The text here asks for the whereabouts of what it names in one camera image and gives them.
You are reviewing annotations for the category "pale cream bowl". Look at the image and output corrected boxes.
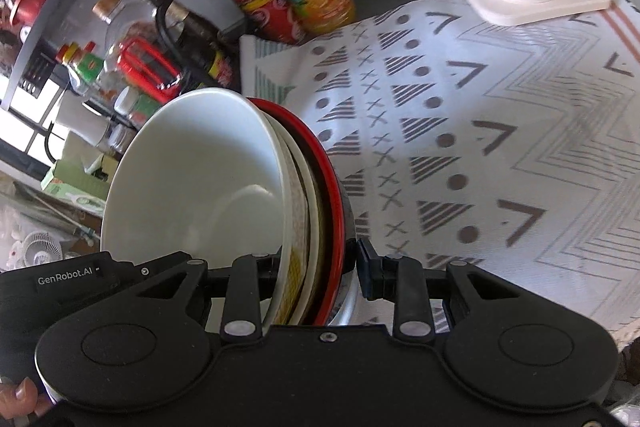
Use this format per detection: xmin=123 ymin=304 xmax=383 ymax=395
xmin=280 ymin=117 xmax=327 ymax=327

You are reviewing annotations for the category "dark sauce bottle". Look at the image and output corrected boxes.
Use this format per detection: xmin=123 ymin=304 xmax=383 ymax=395
xmin=150 ymin=0 xmax=237 ymax=90

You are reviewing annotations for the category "beige patterned bowl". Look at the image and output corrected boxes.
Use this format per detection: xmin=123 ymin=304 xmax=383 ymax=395
xmin=260 ymin=107 xmax=311 ymax=328

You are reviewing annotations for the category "person's left hand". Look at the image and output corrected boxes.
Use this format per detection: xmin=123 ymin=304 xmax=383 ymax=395
xmin=0 ymin=378 xmax=54 ymax=419

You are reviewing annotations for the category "red-capped green label bottle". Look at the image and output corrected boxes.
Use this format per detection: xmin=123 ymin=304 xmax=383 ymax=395
xmin=56 ymin=41 xmax=107 ymax=94

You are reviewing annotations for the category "clear corked glass bottle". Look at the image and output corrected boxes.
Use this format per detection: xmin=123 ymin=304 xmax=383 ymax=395
xmin=92 ymin=0 xmax=167 ymax=58

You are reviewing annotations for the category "red-handled clear container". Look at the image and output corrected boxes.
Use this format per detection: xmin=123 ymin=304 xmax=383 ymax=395
xmin=116 ymin=38 xmax=184 ymax=106

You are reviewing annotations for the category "patterned table mat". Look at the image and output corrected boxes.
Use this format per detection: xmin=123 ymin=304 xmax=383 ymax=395
xmin=239 ymin=0 xmax=640 ymax=354

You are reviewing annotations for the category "metal bowl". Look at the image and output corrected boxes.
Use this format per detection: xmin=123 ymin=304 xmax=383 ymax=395
xmin=327 ymin=267 xmax=362 ymax=328

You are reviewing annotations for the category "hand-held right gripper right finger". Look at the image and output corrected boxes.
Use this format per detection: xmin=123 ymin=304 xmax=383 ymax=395
xmin=356 ymin=238 xmax=521 ymax=343

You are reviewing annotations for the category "white deep bowl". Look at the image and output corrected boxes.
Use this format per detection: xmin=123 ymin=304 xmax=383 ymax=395
xmin=100 ymin=88 xmax=294 ymax=329

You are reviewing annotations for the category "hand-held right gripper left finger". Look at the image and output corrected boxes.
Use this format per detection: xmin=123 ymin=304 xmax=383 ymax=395
xmin=136 ymin=253 xmax=280 ymax=341

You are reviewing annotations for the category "green cardboard box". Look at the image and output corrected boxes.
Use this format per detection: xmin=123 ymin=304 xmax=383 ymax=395
xmin=40 ymin=159 xmax=112 ymax=214

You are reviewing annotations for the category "red and black bowl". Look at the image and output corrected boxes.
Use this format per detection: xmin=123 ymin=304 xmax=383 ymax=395
xmin=247 ymin=97 xmax=359 ymax=328

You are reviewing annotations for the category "small white fan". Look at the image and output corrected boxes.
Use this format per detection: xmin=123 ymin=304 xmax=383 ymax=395
xmin=20 ymin=229 xmax=64 ymax=269

